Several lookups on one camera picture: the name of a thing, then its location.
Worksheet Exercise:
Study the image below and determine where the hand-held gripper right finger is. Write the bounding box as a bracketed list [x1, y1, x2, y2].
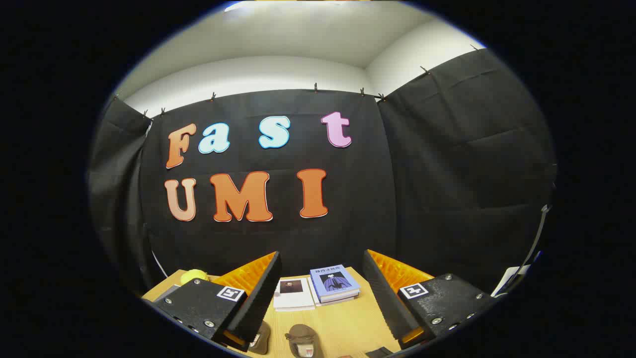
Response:
[361, 249, 498, 350]

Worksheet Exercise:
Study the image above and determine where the white book with dark photo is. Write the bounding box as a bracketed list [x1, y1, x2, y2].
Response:
[272, 277, 316, 312]

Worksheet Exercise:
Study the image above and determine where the white panel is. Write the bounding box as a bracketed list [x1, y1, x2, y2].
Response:
[491, 265, 532, 298]

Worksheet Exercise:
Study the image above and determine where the row of black cloth clips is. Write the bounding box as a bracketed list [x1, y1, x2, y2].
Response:
[113, 45, 481, 118]

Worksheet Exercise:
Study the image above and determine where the blue cover book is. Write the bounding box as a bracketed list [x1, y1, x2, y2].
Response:
[310, 264, 361, 299]

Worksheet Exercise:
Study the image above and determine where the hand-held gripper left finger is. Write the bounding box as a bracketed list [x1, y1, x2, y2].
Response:
[153, 251, 283, 352]

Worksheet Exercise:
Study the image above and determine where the yellow knitted toy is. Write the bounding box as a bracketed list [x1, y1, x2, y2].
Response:
[180, 269, 209, 285]

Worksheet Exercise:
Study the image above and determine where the brown felt shoe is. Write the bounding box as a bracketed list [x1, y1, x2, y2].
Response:
[248, 321, 272, 355]
[285, 324, 324, 358]

